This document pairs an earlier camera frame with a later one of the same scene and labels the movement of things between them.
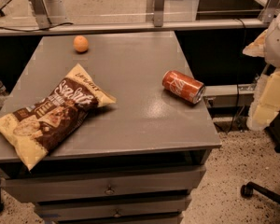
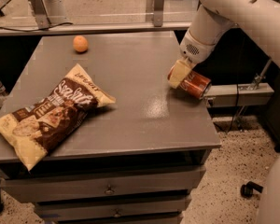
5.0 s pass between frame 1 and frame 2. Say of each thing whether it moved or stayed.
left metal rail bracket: stayed
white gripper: moved
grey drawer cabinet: stayed
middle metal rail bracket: stayed
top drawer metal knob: stayed
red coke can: moved
